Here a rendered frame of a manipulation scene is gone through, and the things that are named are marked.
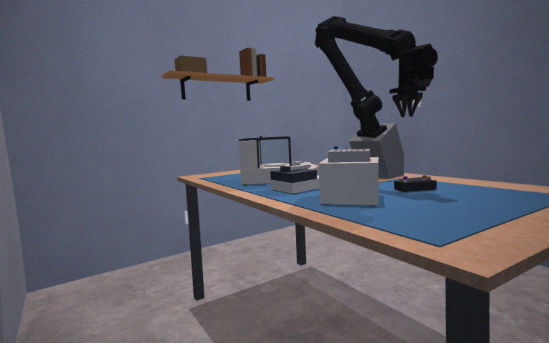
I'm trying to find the blue bench mat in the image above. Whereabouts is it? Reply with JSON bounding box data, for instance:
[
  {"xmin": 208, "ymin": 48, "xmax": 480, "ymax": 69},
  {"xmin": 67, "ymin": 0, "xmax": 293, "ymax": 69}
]
[{"xmin": 200, "ymin": 173, "xmax": 549, "ymax": 247}]

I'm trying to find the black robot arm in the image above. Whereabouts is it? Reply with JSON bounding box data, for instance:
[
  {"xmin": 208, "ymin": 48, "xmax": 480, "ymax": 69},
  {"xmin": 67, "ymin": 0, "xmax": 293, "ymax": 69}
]
[{"xmin": 315, "ymin": 16, "xmax": 437, "ymax": 138}]

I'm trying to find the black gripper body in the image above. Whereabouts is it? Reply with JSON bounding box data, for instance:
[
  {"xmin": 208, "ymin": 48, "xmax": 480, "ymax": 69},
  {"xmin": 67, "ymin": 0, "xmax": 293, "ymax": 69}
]
[{"xmin": 390, "ymin": 86, "xmax": 426, "ymax": 97}]

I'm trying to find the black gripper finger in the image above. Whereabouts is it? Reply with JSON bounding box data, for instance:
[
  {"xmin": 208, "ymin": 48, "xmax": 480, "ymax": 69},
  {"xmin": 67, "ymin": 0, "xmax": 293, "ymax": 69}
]
[
  {"xmin": 392, "ymin": 95, "xmax": 408, "ymax": 117},
  {"xmin": 407, "ymin": 94, "xmax": 422, "ymax": 117}
]

